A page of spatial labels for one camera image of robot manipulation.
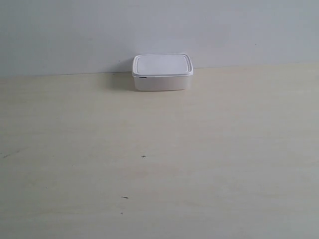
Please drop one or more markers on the white lidded plastic container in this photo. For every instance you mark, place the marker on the white lidded plastic container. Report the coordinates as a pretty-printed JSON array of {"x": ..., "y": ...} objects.
[{"x": 162, "y": 72}]

